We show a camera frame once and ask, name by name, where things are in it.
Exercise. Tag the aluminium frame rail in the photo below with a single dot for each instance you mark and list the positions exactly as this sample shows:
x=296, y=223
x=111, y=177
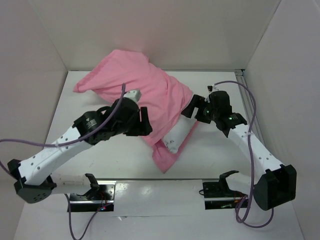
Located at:
x=248, y=103

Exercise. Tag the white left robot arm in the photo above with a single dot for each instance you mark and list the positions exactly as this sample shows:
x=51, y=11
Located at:
x=35, y=177

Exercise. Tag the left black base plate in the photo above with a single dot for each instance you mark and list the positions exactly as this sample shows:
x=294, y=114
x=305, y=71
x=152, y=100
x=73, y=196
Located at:
x=103, y=199

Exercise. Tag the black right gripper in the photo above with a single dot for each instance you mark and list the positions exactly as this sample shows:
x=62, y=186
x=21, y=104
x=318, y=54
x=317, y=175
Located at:
x=200, y=109

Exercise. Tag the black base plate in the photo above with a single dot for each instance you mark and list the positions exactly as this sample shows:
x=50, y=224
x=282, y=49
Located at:
x=216, y=198
x=103, y=199

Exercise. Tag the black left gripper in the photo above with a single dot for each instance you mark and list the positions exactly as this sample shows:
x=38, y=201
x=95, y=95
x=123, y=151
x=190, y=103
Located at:
x=145, y=128

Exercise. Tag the pink satin pillowcase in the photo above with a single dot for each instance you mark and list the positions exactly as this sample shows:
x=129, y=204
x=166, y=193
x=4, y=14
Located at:
x=163, y=95

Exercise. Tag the white pillow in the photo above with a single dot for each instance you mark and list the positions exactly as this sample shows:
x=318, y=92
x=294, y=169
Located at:
x=174, y=139

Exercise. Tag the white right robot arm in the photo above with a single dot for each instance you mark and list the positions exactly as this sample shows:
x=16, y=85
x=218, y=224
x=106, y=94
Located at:
x=272, y=183

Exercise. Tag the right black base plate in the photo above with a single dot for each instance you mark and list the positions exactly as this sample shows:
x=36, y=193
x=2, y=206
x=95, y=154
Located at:
x=216, y=198

